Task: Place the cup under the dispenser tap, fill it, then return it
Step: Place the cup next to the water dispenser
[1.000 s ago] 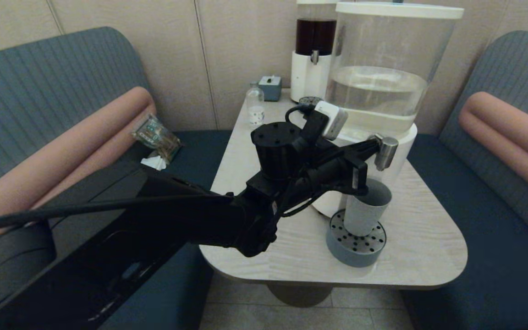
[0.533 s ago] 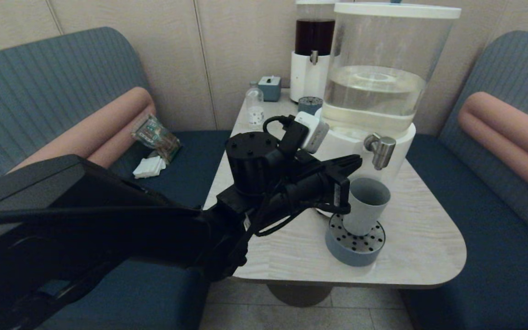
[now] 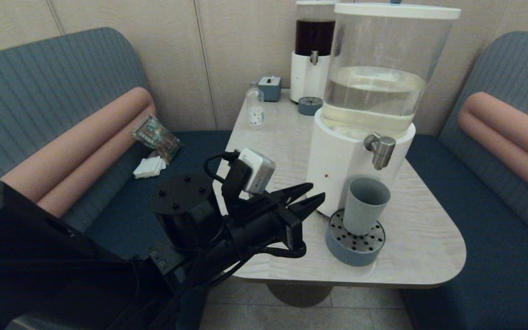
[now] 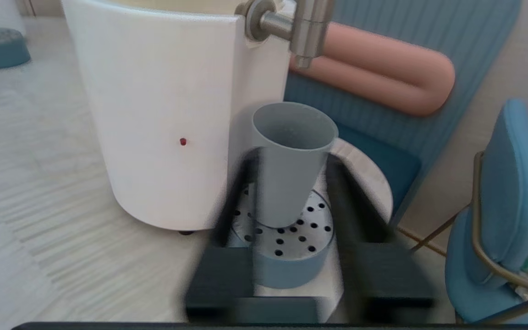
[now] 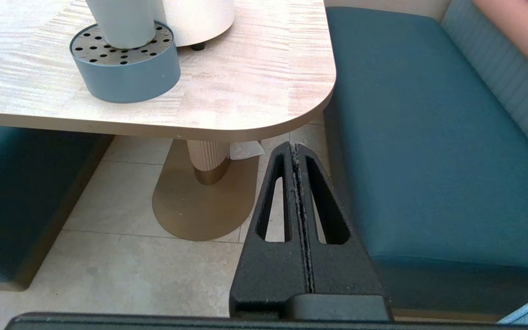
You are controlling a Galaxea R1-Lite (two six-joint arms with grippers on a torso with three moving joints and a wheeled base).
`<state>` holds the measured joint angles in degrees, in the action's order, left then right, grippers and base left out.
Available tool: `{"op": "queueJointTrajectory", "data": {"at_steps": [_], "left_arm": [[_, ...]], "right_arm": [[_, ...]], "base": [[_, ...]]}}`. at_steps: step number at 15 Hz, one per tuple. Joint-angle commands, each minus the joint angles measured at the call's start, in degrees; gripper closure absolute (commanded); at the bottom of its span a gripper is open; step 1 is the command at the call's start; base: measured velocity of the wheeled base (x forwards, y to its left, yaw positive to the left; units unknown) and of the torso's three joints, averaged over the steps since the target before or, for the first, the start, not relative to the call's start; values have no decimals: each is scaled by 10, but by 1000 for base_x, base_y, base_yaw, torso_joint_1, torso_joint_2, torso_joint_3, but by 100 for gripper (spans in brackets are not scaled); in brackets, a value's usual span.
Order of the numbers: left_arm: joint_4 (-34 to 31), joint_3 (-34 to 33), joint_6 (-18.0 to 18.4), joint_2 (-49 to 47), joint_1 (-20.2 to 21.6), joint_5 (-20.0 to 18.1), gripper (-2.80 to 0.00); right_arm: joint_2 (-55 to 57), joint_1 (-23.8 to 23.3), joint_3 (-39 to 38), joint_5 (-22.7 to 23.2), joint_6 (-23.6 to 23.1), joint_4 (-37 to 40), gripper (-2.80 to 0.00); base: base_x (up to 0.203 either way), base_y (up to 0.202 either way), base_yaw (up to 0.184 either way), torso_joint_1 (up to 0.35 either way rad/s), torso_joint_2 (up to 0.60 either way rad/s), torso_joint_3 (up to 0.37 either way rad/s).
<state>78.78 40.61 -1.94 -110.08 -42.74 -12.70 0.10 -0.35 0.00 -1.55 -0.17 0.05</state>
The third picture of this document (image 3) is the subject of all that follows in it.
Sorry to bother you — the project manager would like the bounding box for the blue tissue box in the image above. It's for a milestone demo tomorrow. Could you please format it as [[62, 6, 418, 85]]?
[[258, 76, 282, 102]]

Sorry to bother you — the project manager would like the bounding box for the small clear glass bottle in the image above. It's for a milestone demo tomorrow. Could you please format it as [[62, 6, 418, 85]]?
[[246, 82, 264, 130]]

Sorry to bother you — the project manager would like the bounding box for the large steel dispenser tap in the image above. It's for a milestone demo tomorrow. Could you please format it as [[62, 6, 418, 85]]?
[[365, 132, 396, 170]]

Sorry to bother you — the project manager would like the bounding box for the large blue perforated drip tray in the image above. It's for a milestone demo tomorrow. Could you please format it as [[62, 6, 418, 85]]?
[[325, 209, 386, 266]]

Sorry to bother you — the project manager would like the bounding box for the white folded napkin stack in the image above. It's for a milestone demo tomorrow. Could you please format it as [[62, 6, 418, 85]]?
[[133, 156, 167, 179]]

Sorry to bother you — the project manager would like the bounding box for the blue ribbed booth bench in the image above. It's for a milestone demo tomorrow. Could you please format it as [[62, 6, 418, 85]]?
[[399, 31, 528, 330], [0, 27, 232, 330]]

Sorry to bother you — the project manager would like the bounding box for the small blue perforated drip tray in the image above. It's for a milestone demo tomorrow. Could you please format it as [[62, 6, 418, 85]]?
[[297, 96, 324, 116]]

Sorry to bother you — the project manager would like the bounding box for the clear plastic snack packet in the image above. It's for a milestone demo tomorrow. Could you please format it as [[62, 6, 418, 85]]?
[[131, 113, 182, 164]]

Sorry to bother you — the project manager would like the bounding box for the pink bolster cushion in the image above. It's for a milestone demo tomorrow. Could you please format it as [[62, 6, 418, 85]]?
[[457, 92, 528, 208], [0, 87, 157, 218]]

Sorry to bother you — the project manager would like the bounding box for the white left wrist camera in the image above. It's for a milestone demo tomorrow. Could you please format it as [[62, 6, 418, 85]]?
[[238, 148, 276, 194]]

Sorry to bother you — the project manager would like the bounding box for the light grey plastic cup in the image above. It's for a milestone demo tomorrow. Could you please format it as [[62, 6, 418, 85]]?
[[343, 177, 391, 236]]

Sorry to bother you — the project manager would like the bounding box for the large clear water dispenser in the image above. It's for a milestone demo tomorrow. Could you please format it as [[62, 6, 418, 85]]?
[[306, 2, 461, 217]]

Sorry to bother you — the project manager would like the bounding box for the dark drink dispenser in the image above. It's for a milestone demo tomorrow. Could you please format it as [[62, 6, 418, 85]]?
[[290, 0, 343, 104]]

